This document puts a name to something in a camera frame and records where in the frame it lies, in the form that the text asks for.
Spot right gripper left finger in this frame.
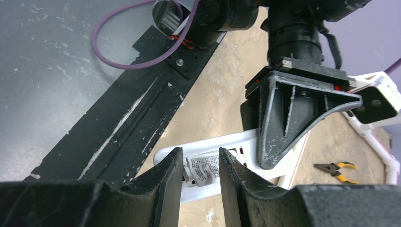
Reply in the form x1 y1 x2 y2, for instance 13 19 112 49
0 148 183 227

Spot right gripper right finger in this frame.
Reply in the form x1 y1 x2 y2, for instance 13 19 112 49
219 148 401 227

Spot white battery compartment cover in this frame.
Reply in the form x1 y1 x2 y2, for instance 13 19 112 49
183 152 220 187

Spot white PVC pipe frame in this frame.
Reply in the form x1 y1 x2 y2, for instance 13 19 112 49
275 113 401 191

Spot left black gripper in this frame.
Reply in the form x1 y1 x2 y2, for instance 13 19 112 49
241 57 363 170

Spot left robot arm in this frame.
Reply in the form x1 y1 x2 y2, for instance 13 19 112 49
186 0 367 170

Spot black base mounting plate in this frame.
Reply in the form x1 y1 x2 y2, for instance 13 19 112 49
22 6 229 189

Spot white remote control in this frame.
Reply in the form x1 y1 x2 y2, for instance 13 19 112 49
153 128 311 206

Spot yellow handled pliers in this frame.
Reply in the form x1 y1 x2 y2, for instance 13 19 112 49
313 162 359 184

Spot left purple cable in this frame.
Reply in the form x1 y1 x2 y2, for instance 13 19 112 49
91 0 201 71

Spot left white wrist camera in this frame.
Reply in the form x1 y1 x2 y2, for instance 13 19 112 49
345 71 401 128

